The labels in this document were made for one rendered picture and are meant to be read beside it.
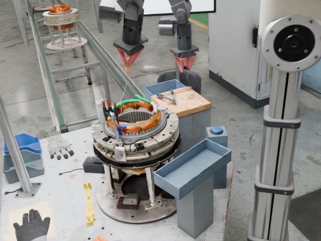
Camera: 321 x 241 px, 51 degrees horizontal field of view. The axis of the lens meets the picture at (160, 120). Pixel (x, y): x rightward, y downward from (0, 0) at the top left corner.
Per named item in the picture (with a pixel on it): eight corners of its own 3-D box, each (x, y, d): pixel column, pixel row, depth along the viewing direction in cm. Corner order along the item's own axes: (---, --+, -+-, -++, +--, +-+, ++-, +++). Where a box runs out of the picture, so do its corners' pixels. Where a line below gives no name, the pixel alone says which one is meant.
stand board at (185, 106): (151, 101, 149) (150, 96, 148) (188, 90, 156) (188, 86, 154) (170, 120, 133) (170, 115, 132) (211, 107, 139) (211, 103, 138)
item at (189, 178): (182, 255, 109) (178, 188, 95) (160, 237, 116) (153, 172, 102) (229, 213, 123) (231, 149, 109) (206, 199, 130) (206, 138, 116)
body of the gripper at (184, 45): (169, 52, 137) (168, 35, 134) (191, 48, 141) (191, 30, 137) (177, 57, 132) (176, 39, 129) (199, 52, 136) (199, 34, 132)
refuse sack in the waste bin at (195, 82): (153, 109, 318) (150, 75, 301) (190, 100, 329) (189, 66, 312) (169, 128, 287) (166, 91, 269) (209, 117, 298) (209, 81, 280)
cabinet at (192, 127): (156, 149, 162) (151, 101, 149) (189, 138, 168) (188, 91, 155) (174, 171, 147) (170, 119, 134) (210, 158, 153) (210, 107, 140)
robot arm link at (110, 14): (137, 9, 88) (143, -16, 91) (94, 0, 88) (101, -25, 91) (135, 36, 99) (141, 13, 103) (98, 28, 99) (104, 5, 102)
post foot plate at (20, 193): (42, 183, 146) (42, 181, 146) (34, 197, 138) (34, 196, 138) (22, 183, 147) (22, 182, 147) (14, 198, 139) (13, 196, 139)
